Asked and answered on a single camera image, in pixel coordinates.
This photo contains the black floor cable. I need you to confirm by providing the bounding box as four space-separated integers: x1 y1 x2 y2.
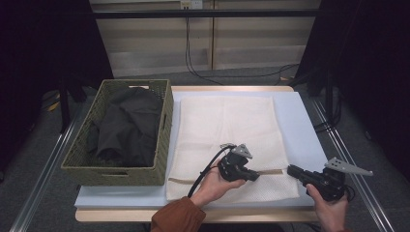
313 119 339 133

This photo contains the black horizontal bar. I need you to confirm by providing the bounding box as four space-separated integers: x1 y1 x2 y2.
91 9 323 19

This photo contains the person's left hand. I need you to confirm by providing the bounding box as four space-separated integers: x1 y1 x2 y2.
190 168 247 209

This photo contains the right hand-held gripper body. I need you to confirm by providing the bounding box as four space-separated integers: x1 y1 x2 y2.
305 157 374 203

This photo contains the cream mesh laundry bag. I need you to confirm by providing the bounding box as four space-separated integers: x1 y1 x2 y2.
165 95 301 201

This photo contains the dark garment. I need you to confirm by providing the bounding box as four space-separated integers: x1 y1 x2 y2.
85 86 163 168

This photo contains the white wall socket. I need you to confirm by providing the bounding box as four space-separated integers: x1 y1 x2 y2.
179 0 204 10

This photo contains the black stand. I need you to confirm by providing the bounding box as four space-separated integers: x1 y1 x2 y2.
291 57 342 130
57 73 88 134

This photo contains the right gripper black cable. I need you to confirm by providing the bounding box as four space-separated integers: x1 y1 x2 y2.
343 185 356 203

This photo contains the metal floor rail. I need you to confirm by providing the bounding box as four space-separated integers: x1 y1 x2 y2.
9 105 83 232
310 96 395 232

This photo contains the black curtain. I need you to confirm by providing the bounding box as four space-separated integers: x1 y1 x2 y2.
294 0 410 182
0 0 114 175

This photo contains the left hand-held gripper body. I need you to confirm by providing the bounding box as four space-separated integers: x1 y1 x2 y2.
217 143 254 183

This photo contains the green woven basket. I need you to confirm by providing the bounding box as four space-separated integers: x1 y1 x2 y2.
60 78 175 188

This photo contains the person's right hand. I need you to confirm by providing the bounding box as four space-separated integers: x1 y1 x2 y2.
305 183 350 224

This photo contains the pale blue table mat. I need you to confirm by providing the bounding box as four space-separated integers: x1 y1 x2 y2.
74 90 330 209

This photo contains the black wall cable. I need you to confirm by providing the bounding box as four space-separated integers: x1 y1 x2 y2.
184 8 301 86

